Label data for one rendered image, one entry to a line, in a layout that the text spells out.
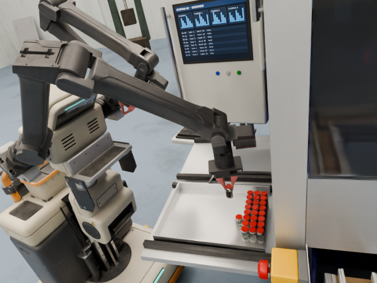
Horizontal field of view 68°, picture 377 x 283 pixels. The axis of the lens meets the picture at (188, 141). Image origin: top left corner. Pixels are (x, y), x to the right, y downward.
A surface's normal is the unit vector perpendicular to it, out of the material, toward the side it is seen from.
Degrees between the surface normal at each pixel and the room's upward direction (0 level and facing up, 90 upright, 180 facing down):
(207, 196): 0
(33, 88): 123
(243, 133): 28
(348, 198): 90
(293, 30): 90
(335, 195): 90
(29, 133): 113
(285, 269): 0
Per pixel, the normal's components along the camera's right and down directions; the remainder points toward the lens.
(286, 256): -0.18, -0.85
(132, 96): 0.03, 0.82
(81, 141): 0.88, 0.22
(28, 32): -0.27, 0.36
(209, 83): -0.44, 0.52
